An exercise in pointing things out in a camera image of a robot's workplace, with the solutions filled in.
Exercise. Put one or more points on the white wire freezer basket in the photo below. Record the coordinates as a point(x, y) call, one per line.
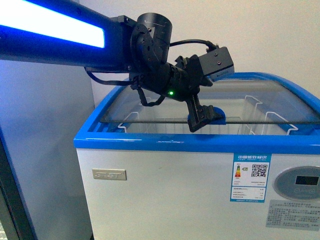
point(244, 116)

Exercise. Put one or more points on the blue energy label sticker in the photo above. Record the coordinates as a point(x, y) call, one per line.
point(250, 174)

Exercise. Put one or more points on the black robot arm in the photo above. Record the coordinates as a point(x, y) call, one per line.
point(64, 32)

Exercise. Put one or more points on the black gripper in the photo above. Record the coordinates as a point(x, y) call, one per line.
point(186, 78)

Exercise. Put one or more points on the oval grey control panel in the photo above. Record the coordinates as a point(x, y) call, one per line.
point(301, 183)

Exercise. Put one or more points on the glass sliding freezer lid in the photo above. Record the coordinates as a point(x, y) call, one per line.
point(277, 93)

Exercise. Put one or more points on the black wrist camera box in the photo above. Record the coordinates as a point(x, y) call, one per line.
point(217, 64)

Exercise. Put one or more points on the grey instruction sticker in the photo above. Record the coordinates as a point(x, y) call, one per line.
point(294, 215)

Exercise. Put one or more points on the white blue chest freezer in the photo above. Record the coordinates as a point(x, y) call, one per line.
point(178, 185)

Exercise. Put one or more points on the silver brand badge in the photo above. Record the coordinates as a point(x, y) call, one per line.
point(109, 174)

